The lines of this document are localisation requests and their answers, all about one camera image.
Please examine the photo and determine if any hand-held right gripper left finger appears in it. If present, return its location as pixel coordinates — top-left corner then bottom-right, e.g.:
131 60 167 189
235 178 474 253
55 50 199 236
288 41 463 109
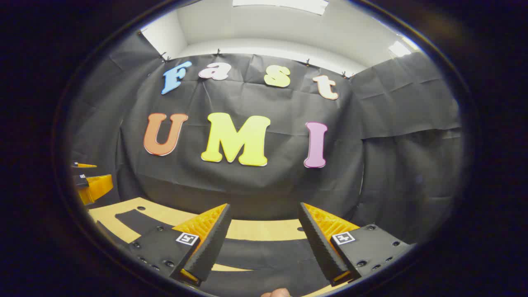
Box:
125 203 232 288

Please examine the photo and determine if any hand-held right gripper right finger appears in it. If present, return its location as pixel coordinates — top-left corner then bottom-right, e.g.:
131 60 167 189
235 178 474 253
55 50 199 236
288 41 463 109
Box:
298 202 410 287

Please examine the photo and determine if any black backdrop cloth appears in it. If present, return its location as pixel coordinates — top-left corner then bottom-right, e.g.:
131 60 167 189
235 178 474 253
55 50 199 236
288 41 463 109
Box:
68 31 463 248

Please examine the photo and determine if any ceiling light panel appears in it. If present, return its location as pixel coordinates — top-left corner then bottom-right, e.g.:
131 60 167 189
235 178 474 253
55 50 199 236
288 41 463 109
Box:
388 36 420 58

